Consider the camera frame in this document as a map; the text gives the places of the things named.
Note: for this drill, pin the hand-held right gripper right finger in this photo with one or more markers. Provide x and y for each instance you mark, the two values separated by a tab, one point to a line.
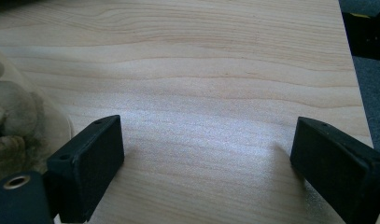
340	165

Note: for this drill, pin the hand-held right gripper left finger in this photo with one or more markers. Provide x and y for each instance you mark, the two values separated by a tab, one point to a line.
85	168

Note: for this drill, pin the tall glass jar with nuts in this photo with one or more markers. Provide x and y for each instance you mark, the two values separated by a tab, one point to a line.
16	109

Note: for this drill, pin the black stand base, yellow stripes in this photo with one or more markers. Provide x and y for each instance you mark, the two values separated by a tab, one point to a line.
369	34

